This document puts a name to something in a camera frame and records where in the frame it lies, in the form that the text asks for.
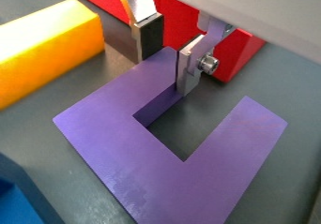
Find blue U-shaped block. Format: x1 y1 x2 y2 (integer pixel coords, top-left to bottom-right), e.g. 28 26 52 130
0 153 66 224

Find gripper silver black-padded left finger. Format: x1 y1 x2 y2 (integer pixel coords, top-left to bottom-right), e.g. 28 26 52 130
120 0 165 62

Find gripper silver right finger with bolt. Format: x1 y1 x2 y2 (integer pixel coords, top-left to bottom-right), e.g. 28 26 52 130
175 12 234 96

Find yellow long block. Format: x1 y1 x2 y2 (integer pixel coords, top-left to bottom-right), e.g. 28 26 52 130
0 0 104 110

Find purple U-shaped block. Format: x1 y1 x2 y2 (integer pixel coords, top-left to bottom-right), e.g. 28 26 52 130
52 48 288 224

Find red board with cutouts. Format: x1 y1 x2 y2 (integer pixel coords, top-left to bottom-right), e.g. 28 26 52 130
90 0 266 82

